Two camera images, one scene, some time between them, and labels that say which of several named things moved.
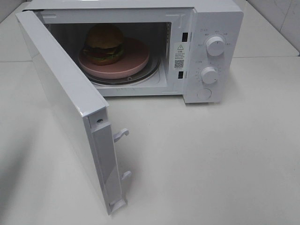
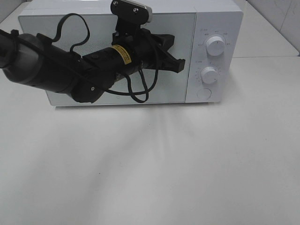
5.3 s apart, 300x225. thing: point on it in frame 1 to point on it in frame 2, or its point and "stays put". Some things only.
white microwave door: x=85 y=112 to x=82 y=32
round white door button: x=204 y=93 stays put
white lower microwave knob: x=209 y=75 stays put
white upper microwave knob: x=215 y=46 stays put
